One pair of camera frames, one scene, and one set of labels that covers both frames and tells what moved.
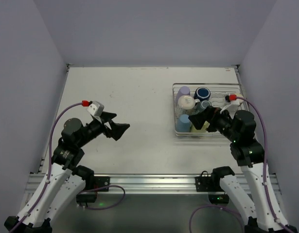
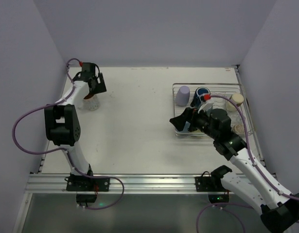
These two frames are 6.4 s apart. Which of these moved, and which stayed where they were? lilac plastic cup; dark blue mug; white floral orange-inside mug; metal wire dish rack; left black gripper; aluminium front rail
Moved: white floral orange-inside mug; left black gripper
Stayed: metal wire dish rack; dark blue mug; lilac plastic cup; aluminium front rail
